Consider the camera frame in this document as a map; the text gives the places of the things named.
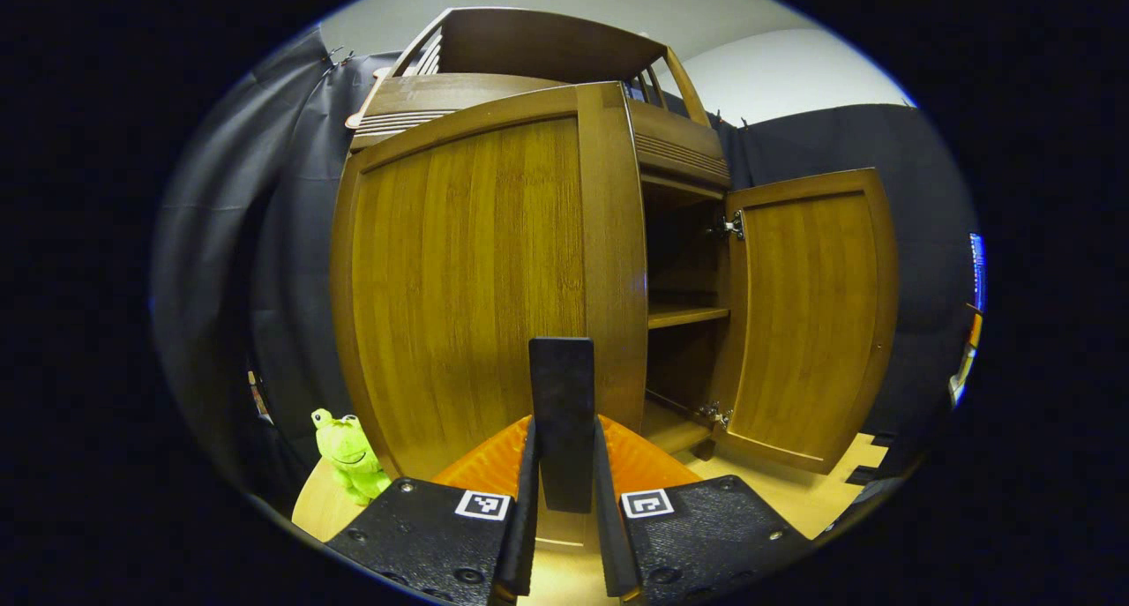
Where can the wooden shoe cabinet door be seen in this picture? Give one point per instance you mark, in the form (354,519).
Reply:
(811,324)
(459,280)

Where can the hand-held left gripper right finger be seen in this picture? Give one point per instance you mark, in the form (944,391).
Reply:
(613,544)

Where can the metal door hinge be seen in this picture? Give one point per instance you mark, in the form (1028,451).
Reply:
(714,415)
(730,227)

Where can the wooden double-door shoe cabinet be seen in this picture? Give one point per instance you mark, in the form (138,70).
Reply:
(529,46)

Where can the green frog plush toy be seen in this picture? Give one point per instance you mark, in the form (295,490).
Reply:
(353,456)

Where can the wooden inner shelf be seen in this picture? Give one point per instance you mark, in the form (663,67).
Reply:
(688,316)

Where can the wooden drawer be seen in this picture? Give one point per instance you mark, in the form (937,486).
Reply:
(679,143)

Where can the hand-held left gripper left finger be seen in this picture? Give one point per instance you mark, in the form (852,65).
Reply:
(522,535)

